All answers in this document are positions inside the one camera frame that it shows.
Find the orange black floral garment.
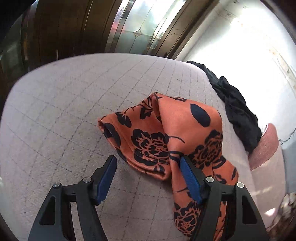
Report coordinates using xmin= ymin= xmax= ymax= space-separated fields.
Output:
xmin=98 ymin=92 xmax=239 ymax=237

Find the beige patterned crumpled garment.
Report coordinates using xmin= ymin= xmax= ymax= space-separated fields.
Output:
xmin=267 ymin=192 xmax=296 ymax=241

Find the pink quilted pillow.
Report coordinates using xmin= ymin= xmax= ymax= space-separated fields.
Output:
xmin=248 ymin=123 xmax=286 ymax=228

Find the grey blue pillow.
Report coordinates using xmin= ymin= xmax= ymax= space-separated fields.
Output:
xmin=280 ymin=130 xmax=296 ymax=193

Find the black crumpled garment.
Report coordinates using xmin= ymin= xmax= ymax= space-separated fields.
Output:
xmin=188 ymin=61 xmax=262 ymax=154

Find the pink quilted mattress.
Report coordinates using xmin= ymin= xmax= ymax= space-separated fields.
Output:
xmin=1 ymin=54 xmax=257 ymax=240

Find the wooden glass panel door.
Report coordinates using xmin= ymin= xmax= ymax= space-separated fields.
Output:
xmin=0 ymin=0 xmax=220 ymax=77

